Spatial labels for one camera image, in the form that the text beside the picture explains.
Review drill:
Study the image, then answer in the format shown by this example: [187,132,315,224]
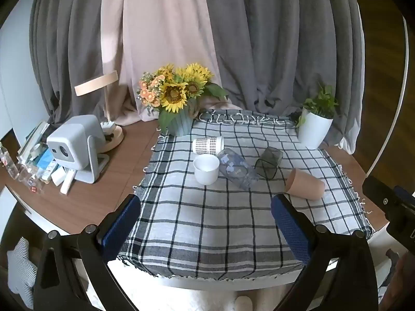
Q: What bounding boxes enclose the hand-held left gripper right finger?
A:
[271,194,379,311]

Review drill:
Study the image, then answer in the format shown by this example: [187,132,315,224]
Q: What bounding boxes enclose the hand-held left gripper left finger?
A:
[32,194,141,311]

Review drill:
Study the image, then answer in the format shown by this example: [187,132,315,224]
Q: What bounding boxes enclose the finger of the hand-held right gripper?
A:
[362,175,415,221]

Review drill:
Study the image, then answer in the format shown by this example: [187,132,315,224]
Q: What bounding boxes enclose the person's right forearm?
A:
[378,251,415,311]

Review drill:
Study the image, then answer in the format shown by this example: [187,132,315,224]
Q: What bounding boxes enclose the pink terracotta cup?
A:
[284,168,326,200]

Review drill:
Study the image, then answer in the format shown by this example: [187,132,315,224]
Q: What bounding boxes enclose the dark smoked glass cup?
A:
[254,146,283,180]

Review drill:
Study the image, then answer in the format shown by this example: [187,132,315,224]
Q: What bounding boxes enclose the clear flower-print glass cup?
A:
[217,148,260,190]

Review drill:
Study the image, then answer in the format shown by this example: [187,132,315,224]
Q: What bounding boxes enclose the white cup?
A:
[193,154,220,186]

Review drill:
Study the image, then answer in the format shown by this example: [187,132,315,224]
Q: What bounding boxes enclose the black patterned paper cup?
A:
[192,136,225,155]

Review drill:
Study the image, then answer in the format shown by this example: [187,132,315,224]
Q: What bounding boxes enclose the white remote control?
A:
[60,170,76,196]

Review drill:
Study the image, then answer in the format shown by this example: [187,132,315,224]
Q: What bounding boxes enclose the small white box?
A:
[51,167,67,187]

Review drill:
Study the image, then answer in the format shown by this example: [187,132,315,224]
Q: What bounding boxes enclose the grey checked cloth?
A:
[117,108,374,281]

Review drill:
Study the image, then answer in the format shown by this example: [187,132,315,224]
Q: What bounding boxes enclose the small white round object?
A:
[235,296,254,311]

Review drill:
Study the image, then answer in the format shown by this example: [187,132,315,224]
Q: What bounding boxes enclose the wooden desk lamp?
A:
[74,70,125,153]

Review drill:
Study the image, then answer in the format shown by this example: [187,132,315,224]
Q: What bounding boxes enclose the grey projector on stand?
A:
[46,115,110,184]

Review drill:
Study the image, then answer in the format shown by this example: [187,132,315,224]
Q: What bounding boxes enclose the green plant in white pot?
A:
[294,82,340,150]

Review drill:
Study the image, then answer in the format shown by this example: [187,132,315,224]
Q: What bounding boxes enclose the blue packet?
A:
[33,149,56,176]

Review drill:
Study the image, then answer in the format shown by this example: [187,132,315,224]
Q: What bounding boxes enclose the clear plastic bottle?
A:
[19,165,45,195]
[0,143,20,179]

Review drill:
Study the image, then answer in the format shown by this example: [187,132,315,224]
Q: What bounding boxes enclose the striped star cushion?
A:
[6,236,38,310]

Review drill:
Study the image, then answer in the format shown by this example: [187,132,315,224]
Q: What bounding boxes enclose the green ribbed vase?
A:
[158,99,199,137]

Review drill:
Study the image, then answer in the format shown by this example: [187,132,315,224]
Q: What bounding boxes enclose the sunflower bouquet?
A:
[136,63,229,127]

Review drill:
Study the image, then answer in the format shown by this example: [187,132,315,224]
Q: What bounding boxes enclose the grey curtain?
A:
[203,0,366,156]
[29,0,108,125]

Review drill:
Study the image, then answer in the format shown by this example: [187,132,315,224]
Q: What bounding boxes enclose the pink curtain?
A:
[100,0,242,127]

